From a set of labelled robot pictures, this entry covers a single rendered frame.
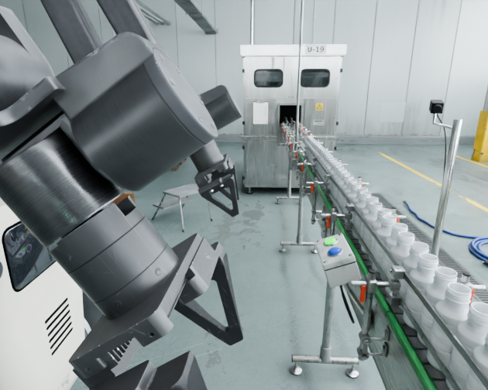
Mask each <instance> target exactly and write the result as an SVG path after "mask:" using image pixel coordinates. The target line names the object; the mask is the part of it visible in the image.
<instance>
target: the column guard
mask: <svg viewBox="0 0 488 390"><path fill-rule="evenodd" d="M473 150H474V152H473V154H472V158H471V160H473V161H476V162H482V163H488V111H480V114H479V121H478V125H477V130H476V137H475V141H474V146H473Z"/></svg>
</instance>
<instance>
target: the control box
mask: <svg viewBox="0 0 488 390"><path fill-rule="evenodd" d="M328 238H335V240H336V242H335V243H333V244H330V245H327V244H326V243H325V239H327V238H323V239H321V240H317V241H315V244H316V248H317V250H318V254H319V257H320V259H321V263H322V266H323V269H324V271H325V275H326V278H327V280H328V284H329V287H330V288H333V287H336V286H340V289H341V294H342V298H343V302H344V304H345V308H346V310H347V312H348V315H349V317H350V320H351V321H352V323H355V321H354V319H353V317H352V313H351V310H350V308H349V304H348V302H347V300H346V297H345V294H344V292H343V288H342V285H343V287H344V288H345V290H346V292H347V293H348V294H349V296H350V297H351V298H352V300H353V302H354V303H355V304H356V306H357V307H358V309H359V311H360V312H361V313H362V315H363V311H364V307H363V305H362V304H361V303H360V301H359V300H358V299H357V297H356V295H355V294H354V292H353V291H352V290H351V288H350V287H349V283H350V282H351V281H358V280H361V275H360V273H359V268H358V265H357V263H356V258H355V256H354V254H353V253H352V250H351V248H350V247H349V245H348V243H347V241H346V239H345V237H344V236H343V234H337V235H333V236H331V237H328ZM334 247H339V248H340V249H341V251H340V252H339V253H338V254H336V255H330V254H329V253H328V250H329V249H330V248H334Z"/></svg>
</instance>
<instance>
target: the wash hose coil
mask: <svg viewBox="0 0 488 390"><path fill-rule="evenodd" d="M403 203H404V204H406V205H407V206H408V209H409V211H410V212H411V213H413V214H415V215H416V217H417V219H418V220H420V221H423V222H425V223H426V224H428V225H429V226H430V227H432V228H435V226H434V225H432V224H430V223H429V222H427V221H425V220H423V219H421V218H420V217H419V216H418V214H417V213H415V212H414V211H412V209H411V207H410V205H409V204H408V201H406V200H404V201H403ZM442 231H443V232H445V233H447V234H451V235H455V236H459V237H464V238H475V239H473V240H472V241H471V242H470V243H469V250H470V251H471V252H472V253H473V254H474V255H475V256H476V257H477V258H479V259H481V260H483V263H482V264H484V265H488V255H487V254H486V253H485V252H483V251H482V249H481V246H482V245H484V244H488V236H484V237H479V236H470V235H464V234H456V233H452V232H450V231H447V230H444V229H442ZM477 245H478V246H477ZM476 246H477V248H478V249H477V248H476ZM473 250H474V251H473Z"/></svg>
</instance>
